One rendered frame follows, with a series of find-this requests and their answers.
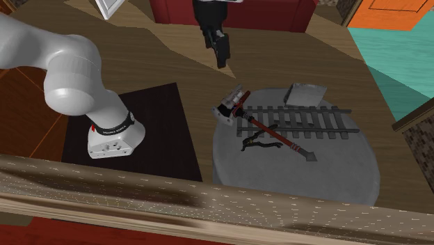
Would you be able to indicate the round grey table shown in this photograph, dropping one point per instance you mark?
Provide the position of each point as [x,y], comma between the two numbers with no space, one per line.
[298,179]

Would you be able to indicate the dark robot stand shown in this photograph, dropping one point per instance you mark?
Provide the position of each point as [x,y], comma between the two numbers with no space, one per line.
[162,135]

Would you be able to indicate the orange door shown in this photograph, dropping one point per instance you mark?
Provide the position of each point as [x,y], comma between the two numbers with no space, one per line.
[390,17]

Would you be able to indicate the grey toy rail track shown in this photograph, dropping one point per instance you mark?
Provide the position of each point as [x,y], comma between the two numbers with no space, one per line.
[315,120]

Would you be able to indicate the tan wooden furniture top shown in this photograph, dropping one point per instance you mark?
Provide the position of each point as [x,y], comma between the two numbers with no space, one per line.
[203,210]

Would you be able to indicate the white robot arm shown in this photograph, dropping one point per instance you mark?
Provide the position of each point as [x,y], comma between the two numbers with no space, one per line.
[71,78]

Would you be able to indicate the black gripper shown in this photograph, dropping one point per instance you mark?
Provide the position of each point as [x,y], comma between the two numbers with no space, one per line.
[212,15]

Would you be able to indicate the red sofa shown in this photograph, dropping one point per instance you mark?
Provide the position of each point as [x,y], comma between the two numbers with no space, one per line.
[264,15]

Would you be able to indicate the grey flat box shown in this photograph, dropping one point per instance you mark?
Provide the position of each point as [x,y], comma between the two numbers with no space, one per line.
[305,95]

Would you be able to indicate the white picture frame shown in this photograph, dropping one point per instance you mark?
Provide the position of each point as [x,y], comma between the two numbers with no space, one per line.
[109,6]

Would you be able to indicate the black pliers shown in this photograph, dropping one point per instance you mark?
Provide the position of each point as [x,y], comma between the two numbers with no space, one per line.
[252,144]

